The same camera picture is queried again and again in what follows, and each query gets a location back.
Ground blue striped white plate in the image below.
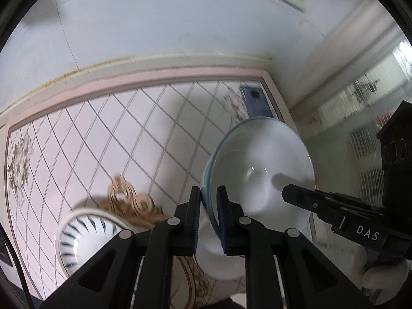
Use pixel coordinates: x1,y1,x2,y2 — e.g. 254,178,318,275
58,208,137,277

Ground floral diamond-pattern tablecloth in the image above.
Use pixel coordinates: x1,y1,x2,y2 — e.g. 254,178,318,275
6,77,319,309

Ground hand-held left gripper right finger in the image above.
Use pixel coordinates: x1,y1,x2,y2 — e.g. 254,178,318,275
216,185,374,309

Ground blue smartphone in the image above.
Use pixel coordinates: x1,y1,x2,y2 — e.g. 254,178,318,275
240,84,274,121

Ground white bowl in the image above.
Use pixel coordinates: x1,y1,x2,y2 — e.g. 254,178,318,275
196,219,248,280
201,117,316,243

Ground person's right hand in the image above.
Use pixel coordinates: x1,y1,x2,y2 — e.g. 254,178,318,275
351,248,410,306

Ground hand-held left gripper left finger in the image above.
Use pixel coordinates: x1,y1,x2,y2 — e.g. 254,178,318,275
39,185,202,309

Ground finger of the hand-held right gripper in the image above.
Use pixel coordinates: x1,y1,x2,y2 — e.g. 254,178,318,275
281,183,385,232

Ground black induction cooktop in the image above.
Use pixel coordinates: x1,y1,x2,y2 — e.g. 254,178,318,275
0,224,13,268

